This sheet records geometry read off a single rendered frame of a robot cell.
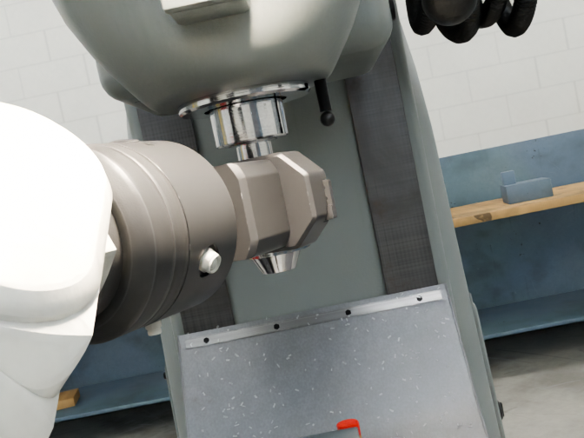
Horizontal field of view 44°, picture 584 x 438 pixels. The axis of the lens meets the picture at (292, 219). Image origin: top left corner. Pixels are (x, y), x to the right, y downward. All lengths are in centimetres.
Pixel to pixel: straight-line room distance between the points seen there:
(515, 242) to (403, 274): 401
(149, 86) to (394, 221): 48
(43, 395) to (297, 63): 26
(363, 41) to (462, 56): 424
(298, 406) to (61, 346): 64
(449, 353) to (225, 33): 54
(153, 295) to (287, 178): 12
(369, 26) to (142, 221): 33
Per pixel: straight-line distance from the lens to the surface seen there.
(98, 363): 502
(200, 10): 37
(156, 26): 40
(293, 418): 83
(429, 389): 83
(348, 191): 85
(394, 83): 85
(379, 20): 59
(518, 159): 484
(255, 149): 46
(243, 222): 37
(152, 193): 31
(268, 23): 39
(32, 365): 21
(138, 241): 30
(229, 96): 44
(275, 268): 47
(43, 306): 21
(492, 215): 397
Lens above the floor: 125
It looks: 3 degrees down
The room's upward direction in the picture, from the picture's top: 12 degrees counter-clockwise
